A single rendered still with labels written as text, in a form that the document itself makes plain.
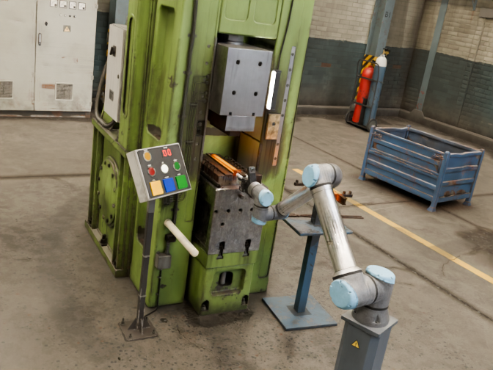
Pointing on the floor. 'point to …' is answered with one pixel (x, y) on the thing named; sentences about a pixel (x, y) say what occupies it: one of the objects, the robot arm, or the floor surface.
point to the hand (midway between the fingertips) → (239, 173)
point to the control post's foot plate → (129, 327)
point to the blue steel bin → (422, 164)
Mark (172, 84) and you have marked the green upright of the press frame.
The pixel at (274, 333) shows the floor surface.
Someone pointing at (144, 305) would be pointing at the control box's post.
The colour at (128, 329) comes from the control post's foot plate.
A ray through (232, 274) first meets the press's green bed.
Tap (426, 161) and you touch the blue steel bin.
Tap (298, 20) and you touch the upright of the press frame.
